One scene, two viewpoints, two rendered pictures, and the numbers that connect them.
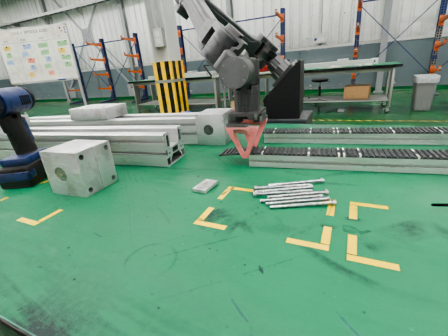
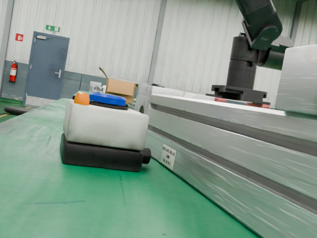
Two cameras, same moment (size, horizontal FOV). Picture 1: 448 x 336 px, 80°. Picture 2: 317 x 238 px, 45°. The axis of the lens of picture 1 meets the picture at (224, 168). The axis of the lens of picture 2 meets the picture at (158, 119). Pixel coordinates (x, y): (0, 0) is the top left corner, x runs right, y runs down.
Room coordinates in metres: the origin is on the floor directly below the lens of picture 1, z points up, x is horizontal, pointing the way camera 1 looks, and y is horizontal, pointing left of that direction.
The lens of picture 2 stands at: (1.22, 0.49, 0.86)
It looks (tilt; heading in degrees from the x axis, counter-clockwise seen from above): 3 degrees down; 233
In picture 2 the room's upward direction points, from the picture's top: 10 degrees clockwise
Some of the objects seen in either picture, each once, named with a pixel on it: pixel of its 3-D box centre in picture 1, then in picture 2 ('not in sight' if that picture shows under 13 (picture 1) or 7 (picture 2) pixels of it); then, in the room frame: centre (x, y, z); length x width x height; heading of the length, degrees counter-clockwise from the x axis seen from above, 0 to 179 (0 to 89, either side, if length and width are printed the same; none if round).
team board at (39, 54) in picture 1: (46, 81); not in sight; (5.79, 3.43, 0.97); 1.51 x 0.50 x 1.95; 83
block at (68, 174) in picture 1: (85, 165); not in sight; (0.56, 0.30, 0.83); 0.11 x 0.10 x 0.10; 157
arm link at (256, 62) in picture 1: (245, 72); (247, 51); (0.60, -0.06, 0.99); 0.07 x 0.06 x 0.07; 161
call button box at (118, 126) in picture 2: not in sight; (109, 133); (1.00, 0.13, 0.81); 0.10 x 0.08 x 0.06; 160
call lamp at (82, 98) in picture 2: not in sight; (82, 97); (1.05, 0.14, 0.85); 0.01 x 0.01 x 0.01
